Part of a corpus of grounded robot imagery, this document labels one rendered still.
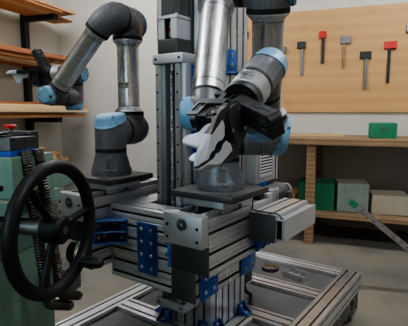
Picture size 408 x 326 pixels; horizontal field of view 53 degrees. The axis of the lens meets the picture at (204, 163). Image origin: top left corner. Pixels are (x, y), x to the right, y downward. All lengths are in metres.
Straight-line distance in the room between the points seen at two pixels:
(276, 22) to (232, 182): 0.46
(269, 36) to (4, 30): 3.66
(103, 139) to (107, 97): 3.13
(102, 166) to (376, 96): 2.82
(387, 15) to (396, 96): 0.68
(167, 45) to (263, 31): 0.43
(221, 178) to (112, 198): 0.48
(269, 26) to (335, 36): 2.81
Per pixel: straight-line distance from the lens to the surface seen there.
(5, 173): 0.94
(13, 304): 1.14
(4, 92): 4.45
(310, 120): 3.90
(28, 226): 0.93
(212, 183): 1.20
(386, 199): 3.50
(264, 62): 0.82
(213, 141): 0.64
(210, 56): 0.97
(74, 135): 4.92
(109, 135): 1.52
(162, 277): 1.42
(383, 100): 3.87
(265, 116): 0.66
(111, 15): 1.59
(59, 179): 1.22
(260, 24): 1.13
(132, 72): 1.66
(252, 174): 1.65
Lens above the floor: 1.05
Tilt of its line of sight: 7 degrees down
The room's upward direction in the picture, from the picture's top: straight up
